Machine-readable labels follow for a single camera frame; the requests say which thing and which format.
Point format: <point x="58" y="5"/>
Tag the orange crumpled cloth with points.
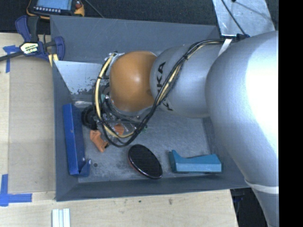
<point x="98" y="138"/>

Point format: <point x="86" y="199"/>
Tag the black oval dish red rim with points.
<point x="145" y="161"/>

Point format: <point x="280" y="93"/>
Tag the blue angled flat block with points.
<point x="73" y="138"/>

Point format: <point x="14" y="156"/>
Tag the grey metal bin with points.
<point x="180" y="136"/>

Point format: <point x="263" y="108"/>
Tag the teal wedge block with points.
<point x="196" y="165"/>

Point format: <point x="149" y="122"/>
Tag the pale wood board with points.
<point x="30" y="126"/>

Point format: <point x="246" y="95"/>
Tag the black cylinder on white bracket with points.
<point x="88" y="117"/>

